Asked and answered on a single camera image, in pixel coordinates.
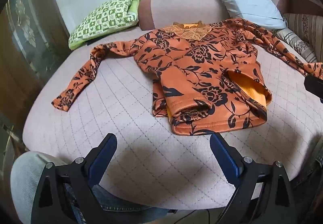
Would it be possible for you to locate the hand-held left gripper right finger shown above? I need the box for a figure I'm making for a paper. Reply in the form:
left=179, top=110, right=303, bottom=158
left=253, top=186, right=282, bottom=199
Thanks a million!
left=209, top=132, right=297, bottom=224

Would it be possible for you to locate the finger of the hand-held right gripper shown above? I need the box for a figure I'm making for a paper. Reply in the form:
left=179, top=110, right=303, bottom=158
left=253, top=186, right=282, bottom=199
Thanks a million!
left=304, top=75, right=323, bottom=104

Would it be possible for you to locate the pink quilted mattress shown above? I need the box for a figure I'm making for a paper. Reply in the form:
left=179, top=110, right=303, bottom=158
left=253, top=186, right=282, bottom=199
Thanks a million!
left=23, top=24, right=323, bottom=209

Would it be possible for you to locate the green patterned cushion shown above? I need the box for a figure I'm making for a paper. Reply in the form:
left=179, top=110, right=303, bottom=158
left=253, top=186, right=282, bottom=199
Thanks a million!
left=69, top=0, right=144, bottom=51

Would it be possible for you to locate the orange floral long-sleeve shirt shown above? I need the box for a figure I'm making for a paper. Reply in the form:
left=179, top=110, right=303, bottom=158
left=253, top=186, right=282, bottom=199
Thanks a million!
left=52, top=19, right=323, bottom=136

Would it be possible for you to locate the beige striped cushion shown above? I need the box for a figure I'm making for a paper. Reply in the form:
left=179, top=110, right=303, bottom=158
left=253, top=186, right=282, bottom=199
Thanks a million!
left=283, top=13, right=323, bottom=58
left=274, top=28, right=318, bottom=64

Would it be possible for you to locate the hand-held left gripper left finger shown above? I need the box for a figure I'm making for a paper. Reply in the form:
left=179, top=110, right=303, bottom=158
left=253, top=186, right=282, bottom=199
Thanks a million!
left=31, top=133, right=118, bottom=224

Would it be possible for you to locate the person's leg in light jeans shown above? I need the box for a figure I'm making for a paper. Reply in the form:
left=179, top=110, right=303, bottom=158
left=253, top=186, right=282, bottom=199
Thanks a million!
left=10, top=151, right=174, bottom=224

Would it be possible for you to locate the pink bolster cushion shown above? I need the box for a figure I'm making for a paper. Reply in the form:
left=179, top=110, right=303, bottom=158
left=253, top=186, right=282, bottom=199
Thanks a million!
left=138, top=0, right=231, bottom=31

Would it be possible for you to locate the wooden glass-door cabinet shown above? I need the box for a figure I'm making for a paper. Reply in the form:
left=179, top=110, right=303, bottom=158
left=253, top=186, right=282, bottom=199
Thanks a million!
left=0, top=0, right=69, bottom=138

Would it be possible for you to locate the black cable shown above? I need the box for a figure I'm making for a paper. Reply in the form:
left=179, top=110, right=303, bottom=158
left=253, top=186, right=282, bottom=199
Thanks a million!
left=174, top=209, right=210, bottom=224

